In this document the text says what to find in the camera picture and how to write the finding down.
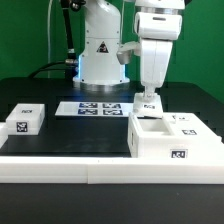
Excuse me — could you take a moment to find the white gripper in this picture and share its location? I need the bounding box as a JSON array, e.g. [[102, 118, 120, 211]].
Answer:
[[134, 12, 182, 101]]

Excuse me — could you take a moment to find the white cabinet door panel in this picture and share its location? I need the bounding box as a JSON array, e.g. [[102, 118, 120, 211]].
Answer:
[[133, 93, 163, 118], [163, 113, 221, 142]]

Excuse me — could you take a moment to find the white cabinet body box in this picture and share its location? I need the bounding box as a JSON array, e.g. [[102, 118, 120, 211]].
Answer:
[[127, 114, 224, 160]]

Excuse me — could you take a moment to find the white cabinet top block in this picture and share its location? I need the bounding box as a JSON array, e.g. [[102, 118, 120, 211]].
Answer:
[[6, 103, 45, 135]]

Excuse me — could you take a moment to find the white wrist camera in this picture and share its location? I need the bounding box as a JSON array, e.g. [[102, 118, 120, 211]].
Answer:
[[117, 41, 140, 65]]

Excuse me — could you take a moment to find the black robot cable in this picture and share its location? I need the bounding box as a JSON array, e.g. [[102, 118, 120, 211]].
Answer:
[[27, 0, 80, 80]]

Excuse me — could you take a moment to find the white marker base plate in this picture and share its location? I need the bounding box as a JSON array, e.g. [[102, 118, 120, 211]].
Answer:
[[55, 101, 133, 117]]

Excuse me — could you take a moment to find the white thin cable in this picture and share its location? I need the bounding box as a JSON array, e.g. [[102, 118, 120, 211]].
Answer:
[[46, 0, 54, 80]]

